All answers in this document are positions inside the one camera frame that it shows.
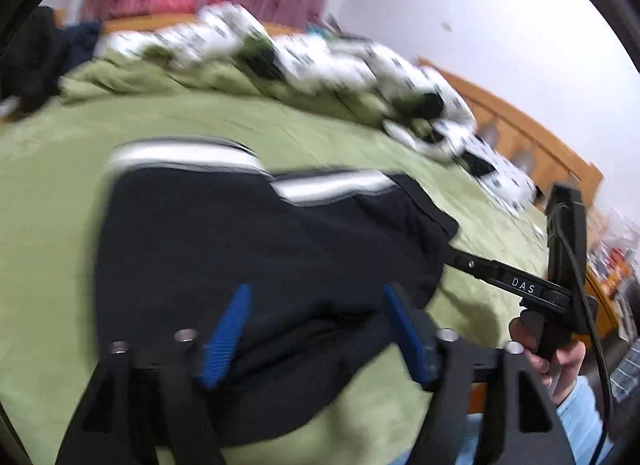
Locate person's right hand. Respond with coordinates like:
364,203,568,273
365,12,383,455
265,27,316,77
509,318,586,407

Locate light blue sleeve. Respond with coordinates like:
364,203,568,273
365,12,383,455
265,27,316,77
457,376,602,464

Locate black jacket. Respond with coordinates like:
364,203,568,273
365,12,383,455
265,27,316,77
1,6,70,114

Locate wooden bed frame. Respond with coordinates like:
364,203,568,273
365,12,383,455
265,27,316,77
49,8,626,341

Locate white patterned duvet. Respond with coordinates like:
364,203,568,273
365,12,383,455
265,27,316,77
96,2,537,214

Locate green fleece bed blanket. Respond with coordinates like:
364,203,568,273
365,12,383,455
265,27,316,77
0,56,551,465

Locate black pants with white stripe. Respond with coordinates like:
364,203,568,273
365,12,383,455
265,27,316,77
93,138,458,447

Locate navy blue garment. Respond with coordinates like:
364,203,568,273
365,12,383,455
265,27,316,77
63,20,103,70

